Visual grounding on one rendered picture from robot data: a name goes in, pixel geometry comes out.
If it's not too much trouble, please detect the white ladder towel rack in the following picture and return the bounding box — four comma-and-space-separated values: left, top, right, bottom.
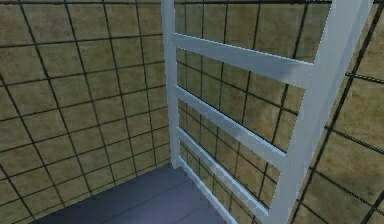
160, 0, 375, 224

